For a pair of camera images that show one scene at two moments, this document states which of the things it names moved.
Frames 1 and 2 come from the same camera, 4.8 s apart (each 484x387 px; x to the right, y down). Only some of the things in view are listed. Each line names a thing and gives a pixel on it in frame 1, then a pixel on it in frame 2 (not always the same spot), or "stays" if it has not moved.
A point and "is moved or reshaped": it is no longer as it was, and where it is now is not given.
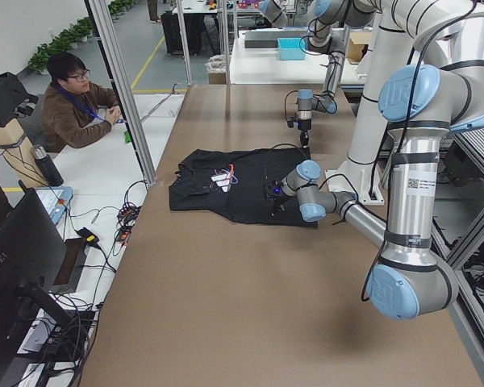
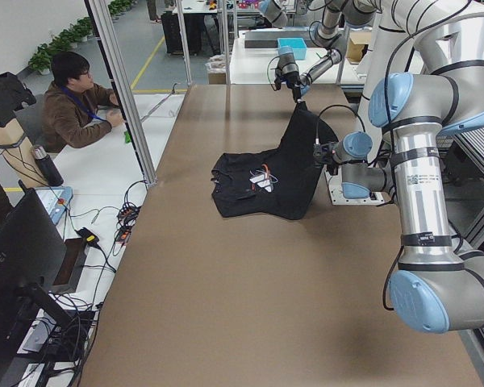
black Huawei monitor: (23, 251) stays
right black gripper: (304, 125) → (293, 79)
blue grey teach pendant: (56, 201) stays
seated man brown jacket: (71, 115) stays
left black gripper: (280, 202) → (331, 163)
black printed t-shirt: (231, 184) is moved or reshaped
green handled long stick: (127, 136) stays
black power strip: (127, 218) stays
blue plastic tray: (292, 48) stays
